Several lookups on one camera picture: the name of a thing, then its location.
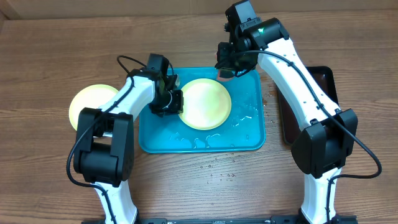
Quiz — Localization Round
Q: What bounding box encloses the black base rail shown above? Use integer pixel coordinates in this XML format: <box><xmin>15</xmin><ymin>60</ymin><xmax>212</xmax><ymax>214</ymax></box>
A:
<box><xmin>81</xmin><ymin>215</ymin><xmax>358</xmax><ymax>224</ymax></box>

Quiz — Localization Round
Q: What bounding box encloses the red black sponge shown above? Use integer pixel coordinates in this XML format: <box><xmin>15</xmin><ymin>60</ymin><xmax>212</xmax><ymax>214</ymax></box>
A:
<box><xmin>216</xmin><ymin>70</ymin><xmax>234</xmax><ymax>82</ymax></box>

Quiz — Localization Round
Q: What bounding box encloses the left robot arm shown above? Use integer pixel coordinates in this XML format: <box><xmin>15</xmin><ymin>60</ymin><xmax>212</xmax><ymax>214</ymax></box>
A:
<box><xmin>66</xmin><ymin>54</ymin><xmax>183</xmax><ymax>223</ymax></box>

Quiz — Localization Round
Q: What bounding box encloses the black rectangular tray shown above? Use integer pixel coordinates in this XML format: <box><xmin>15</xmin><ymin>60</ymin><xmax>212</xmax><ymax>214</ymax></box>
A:
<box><xmin>277</xmin><ymin>66</ymin><xmax>339</xmax><ymax>146</ymax></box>

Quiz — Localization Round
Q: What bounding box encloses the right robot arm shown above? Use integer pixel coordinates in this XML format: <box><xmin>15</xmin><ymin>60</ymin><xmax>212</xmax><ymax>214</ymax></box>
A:
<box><xmin>215</xmin><ymin>1</ymin><xmax>358</xmax><ymax>223</ymax></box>

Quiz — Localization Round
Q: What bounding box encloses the teal plastic tray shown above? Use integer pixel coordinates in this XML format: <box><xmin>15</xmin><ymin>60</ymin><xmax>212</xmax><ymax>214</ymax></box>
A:
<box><xmin>138</xmin><ymin>70</ymin><xmax>266</xmax><ymax>154</ymax></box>

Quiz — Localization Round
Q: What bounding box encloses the yellow-green plate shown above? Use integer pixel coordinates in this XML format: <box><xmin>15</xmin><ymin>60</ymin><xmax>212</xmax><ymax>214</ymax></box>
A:
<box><xmin>179</xmin><ymin>78</ymin><xmax>232</xmax><ymax>131</ymax></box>
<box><xmin>68</xmin><ymin>84</ymin><xmax>118</xmax><ymax>131</ymax></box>

